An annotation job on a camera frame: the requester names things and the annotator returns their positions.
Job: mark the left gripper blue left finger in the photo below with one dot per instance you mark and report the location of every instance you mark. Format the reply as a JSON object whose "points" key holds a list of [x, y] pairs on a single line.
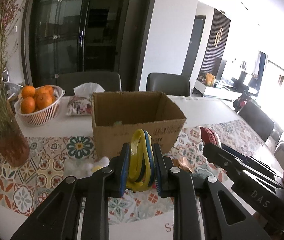
{"points": [[123, 164]]}

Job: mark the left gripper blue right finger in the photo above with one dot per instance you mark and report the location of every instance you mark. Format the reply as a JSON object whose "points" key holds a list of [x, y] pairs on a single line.
{"points": [[161, 172]]}

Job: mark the white plush toy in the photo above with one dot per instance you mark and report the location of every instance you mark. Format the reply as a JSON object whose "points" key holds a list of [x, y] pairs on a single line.
{"points": [[89, 166]]}

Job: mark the rose gold foil packet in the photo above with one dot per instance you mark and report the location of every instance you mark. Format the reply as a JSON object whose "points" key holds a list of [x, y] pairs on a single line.
{"points": [[183, 164]]}

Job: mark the brown cardboard box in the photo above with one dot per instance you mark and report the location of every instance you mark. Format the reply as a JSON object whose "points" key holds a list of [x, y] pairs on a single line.
{"points": [[154, 112]]}

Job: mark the dark side chair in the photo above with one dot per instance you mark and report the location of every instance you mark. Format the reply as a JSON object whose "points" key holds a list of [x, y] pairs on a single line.
{"points": [[257, 119]]}

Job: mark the red knitted cushion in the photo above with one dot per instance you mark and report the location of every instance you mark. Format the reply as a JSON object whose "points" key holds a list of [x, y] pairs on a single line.
{"points": [[210, 136]]}

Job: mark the floral fabric tissue pouch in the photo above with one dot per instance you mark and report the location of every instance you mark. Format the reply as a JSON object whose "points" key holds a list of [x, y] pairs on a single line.
{"points": [[82, 102]]}

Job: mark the dark chair left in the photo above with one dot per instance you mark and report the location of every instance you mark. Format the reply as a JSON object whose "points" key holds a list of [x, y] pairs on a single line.
{"points": [[109, 81]]}

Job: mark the dark chair right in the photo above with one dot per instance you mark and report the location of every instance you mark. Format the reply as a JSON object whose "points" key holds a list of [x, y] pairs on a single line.
{"points": [[170, 84]]}

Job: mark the white plastic fruit basket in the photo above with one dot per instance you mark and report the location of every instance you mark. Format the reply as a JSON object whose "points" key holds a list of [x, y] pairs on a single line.
{"points": [[42, 116]]}

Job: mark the orange fruit front centre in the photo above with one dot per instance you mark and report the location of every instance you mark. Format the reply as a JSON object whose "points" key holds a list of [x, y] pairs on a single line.
{"points": [[44, 100]]}

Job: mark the orange fruit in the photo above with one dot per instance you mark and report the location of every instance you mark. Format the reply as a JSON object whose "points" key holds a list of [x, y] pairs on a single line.
{"points": [[40, 91], [28, 105], [28, 91], [44, 100], [49, 89]]}

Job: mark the white tv console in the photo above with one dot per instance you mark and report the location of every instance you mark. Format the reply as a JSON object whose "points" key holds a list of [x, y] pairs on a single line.
{"points": [[214, 92]]}

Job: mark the orange fruit back right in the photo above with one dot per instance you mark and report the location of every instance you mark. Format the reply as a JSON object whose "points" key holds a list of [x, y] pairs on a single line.
{"points": [[49, 89]]}

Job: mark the orange fruit middle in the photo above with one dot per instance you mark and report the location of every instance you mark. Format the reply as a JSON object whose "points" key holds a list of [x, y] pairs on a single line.
{"points": [[40, 91]]}

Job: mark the orange fruit front left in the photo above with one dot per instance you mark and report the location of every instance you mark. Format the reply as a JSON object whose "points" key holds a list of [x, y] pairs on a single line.
{"points": [[28, 105]]}

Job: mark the orange fruit back left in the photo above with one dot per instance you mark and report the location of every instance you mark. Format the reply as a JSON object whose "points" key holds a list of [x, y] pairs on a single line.
{"points": [[28, 91]]}

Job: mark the patterned white table runner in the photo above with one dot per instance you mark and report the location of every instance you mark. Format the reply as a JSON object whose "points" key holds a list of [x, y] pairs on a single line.
{"points": [[64, 147]]}

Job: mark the black glass door cabinet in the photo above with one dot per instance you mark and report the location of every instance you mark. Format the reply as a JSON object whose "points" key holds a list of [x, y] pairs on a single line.
{"points": [[71, 36]]}

